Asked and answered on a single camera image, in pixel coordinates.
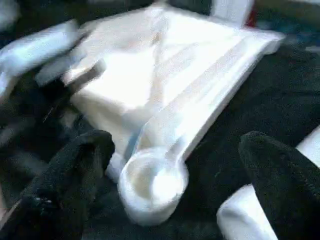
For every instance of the white plastic table top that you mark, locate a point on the white plastic table top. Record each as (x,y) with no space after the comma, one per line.
(170,80)

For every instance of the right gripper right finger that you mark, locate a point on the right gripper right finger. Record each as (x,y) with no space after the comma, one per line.
(290,195)

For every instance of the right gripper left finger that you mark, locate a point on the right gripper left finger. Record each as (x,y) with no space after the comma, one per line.
(60,190)

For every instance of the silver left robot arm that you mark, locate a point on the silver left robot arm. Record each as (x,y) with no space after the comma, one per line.
(35,47)

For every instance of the white plastic table leg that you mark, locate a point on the white plastic table leg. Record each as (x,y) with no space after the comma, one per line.
(250,220)

